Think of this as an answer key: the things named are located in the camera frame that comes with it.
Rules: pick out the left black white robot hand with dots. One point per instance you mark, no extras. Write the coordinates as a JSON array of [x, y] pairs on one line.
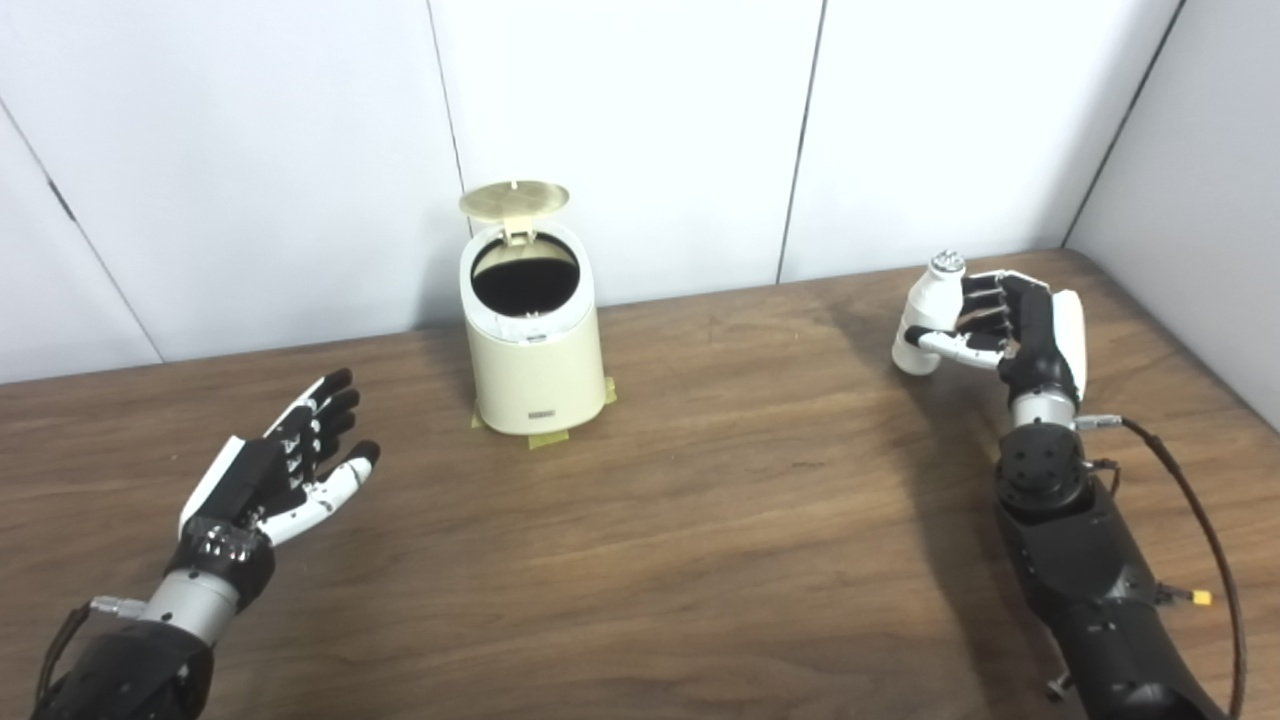
[[250, 480]]

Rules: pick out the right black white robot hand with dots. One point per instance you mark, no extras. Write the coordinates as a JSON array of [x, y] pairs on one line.
[[1035, 330]]

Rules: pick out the small white plastic bottle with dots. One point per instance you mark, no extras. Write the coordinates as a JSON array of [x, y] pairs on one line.
[[928, 300]]

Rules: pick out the round cream bin lid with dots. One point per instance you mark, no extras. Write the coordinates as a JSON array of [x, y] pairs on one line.
[[515, 198]]

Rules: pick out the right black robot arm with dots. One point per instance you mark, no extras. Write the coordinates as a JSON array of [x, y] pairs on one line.
[[1080, 550]]

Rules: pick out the cream-colored bin body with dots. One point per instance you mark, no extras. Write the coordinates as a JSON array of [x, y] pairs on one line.
[[535, 375]]

